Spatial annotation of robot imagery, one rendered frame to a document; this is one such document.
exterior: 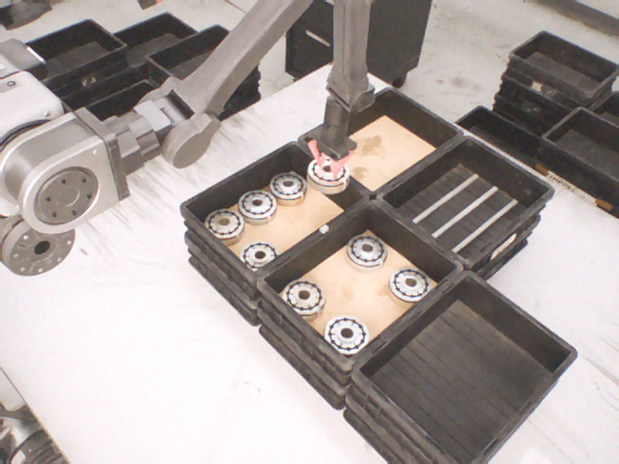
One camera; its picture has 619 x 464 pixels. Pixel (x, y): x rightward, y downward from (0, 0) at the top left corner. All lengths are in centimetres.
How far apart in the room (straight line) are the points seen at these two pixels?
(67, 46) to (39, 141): 213
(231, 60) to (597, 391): 120
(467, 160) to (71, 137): 127
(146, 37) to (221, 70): 228
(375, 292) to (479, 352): 27
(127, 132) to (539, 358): 103
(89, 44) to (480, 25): 249
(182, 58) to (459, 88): 165
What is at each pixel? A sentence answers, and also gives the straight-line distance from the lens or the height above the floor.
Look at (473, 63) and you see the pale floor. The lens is 394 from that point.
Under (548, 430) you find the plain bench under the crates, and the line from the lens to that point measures 159.
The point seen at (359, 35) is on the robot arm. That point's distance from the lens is 116.
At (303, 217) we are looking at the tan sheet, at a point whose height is 83.
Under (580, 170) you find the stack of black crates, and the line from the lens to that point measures 248.
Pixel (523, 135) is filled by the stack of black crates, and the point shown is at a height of 35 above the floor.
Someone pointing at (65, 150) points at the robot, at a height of 151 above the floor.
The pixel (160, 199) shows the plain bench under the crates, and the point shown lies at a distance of 189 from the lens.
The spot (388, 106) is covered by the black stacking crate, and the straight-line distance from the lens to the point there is 198.
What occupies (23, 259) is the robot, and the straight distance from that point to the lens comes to 124.
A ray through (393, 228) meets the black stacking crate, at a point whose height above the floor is 90.
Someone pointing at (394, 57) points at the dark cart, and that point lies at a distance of 331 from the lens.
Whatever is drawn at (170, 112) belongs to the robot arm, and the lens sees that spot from 94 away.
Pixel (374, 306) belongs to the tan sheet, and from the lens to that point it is 148.
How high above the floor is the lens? 204
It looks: 49 degrees down
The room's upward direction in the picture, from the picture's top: 4 degrees clockwise
